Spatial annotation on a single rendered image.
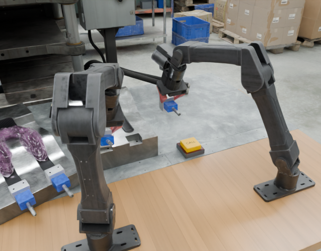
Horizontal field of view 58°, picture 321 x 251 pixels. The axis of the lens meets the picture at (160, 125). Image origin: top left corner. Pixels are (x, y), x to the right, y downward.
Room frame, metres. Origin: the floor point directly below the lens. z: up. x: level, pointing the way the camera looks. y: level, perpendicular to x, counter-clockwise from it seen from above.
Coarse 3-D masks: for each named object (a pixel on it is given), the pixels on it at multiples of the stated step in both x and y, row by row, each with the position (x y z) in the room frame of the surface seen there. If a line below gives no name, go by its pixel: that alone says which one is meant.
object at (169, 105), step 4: (172, 96) 1.05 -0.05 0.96; (168, 100) 1.03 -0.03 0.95; (172, 100) 1.04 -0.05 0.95; (160, 104) 1.04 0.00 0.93; (164, 104) 1.01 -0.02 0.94; (168, 104) 1.00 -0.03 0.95; (172, 104) 1.00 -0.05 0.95; (176, 104) 1.00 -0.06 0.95; (160, 108) 1.04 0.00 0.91; (164, 108) 1.01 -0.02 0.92; (168, 108) 0.99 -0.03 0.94; (172, 108) 0.99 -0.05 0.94; (176, 108) 1.00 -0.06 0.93; (168, 112) 0.99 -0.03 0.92; (176, 112) 0.95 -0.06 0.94
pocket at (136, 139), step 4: (128, 136) 0.87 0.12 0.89; (132, 136) 0.88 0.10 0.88; (136, 136) 0.88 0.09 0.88; (140, 136) 0.87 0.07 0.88; (128, 140) 0.87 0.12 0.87; (132, 140) 0.88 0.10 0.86; (136, 140) 0.88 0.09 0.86; (140, 140) 0.88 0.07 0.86; (132, 144) 0.84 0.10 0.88; (136, 144) 0.84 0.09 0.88
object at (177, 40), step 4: (172, 32) 5.00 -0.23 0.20; (172, 36) 5.00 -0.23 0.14; (176, 36) 4.84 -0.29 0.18; (180, 36) 4.69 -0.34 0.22; (172, 40) 5.00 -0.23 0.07; (176, 40) 4.87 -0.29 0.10; (180, 40) 4.72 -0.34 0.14; (184, 40) 4.59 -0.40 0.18; (188, 40) 4.51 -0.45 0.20; (192, 40) 4.54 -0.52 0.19; (196, 40) 4.56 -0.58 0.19; (200, 40) 4.59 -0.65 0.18; (204, 40) 4.62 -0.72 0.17; (176, 44) 4.87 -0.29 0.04
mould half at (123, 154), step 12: (120, 96) 1.12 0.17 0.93; (132, 108) 1.07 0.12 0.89; (132, 120) 0.99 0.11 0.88; (144, 120) 0.99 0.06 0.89; (120, 132) 0.89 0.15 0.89; (132, 132) 0.89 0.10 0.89; (144, 132) 0.89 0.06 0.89; (120, 144) 0.82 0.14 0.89; (144, 144) 0.85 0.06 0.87; (156, 144) 0.87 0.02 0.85; (108, 156) 0.80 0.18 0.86; (120, 156) 0.81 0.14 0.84; (132, 156) 0.83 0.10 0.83; (144, 156) 0.85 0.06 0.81; (108, 168) 0.79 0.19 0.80
